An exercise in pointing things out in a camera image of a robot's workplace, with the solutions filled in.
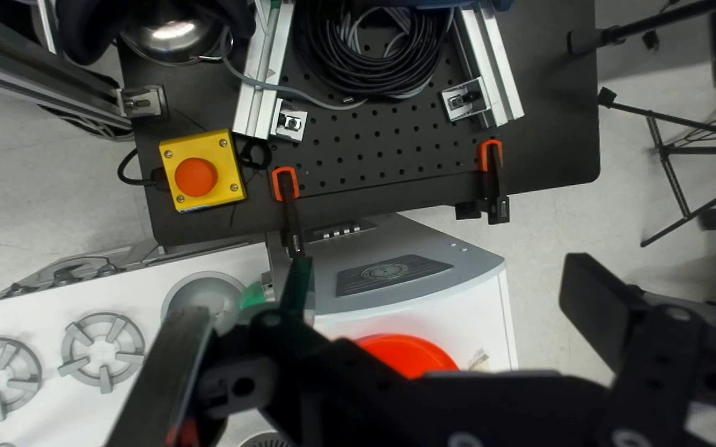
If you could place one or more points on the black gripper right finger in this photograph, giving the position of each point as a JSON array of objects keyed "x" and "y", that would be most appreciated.
[{"x": 597, "y": 307}]

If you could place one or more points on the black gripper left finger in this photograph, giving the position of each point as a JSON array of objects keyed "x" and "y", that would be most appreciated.
[{"x": 302, "y": 298}]

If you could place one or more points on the grey toy sink bowl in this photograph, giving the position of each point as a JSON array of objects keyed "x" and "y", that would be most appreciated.
[{"x": 205, "y": 298}]

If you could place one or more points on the orange round plate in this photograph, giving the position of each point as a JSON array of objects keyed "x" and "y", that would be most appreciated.
[{"x": 411, "y": 356}]

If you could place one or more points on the cream plastic toy piece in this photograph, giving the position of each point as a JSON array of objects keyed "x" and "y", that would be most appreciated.
[{"x": 479, "y": 358}]

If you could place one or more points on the grey toy stove burner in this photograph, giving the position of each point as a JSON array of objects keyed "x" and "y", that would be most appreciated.
[
  {"x": 0, "y": 375},
  {"x": 102, "y": 350}
]

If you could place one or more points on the white toy stove top panel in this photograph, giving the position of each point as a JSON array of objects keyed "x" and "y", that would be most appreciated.
[{"x": 51, "y": 413}]

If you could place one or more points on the green round knob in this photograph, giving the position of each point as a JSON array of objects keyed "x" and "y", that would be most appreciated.
[{"x": 255, "y": 295}]

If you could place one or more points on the grey curved kitchen panel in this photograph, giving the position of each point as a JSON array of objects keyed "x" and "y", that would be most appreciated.
[{"x": 457, "y": 263}]

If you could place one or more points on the yellow emergency stop box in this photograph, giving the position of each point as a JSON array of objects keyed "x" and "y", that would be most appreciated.
[{"x": 199, "y": 171}]

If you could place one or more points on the black perforated robot table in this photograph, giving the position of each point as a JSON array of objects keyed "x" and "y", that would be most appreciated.
[{"x": 408, "y": 158}]

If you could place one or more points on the black tripod stand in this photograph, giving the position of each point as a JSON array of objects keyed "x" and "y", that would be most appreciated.
[{"x": 690, "y": 132}]

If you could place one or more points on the aluminium extrusion bar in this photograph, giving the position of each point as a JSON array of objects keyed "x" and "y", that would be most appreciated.
[
  {"x": 495, "y": 63},
  {"x": 262, "y": 69}
]

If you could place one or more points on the shiny metal dome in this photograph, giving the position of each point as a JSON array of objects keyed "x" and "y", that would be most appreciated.
[{"x": 173, "y": 29}]

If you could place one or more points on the metal bracket with tag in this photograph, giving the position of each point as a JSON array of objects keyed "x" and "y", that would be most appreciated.
[
  {"x": 462, "y": 99},
  {"x": 292, "y": 122}
]

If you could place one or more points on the grey corner bracket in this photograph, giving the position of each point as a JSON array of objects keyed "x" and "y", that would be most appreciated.
[{"x": 139, "y": 99}]

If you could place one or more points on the grey metal rail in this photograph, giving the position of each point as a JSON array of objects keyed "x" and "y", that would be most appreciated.
[{"x": 36, "y": 78}]

